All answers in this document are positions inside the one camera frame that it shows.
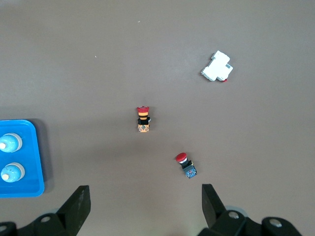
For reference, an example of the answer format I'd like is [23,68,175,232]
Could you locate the blue plastic tray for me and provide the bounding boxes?
[0,119,45,198]

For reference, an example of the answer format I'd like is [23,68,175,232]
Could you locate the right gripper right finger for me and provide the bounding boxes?
[198,183,304,236]

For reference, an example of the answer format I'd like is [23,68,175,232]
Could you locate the brown table mat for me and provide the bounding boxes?
[0,0,315,236]

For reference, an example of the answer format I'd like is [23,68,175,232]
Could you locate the red mushroom push button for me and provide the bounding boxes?
[175,152,198,179]

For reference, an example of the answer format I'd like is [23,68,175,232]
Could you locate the white circuit breaker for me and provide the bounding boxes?
[200,50,234,83]

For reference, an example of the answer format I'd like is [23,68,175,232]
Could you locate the light blue call bell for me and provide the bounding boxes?
[0,162,26,183]
[0,133,23,153]

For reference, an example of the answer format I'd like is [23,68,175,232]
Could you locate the red emergency stop button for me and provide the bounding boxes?
[136,105,151,133]

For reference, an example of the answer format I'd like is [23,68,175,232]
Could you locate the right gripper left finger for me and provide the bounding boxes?
[0,185,92,236]

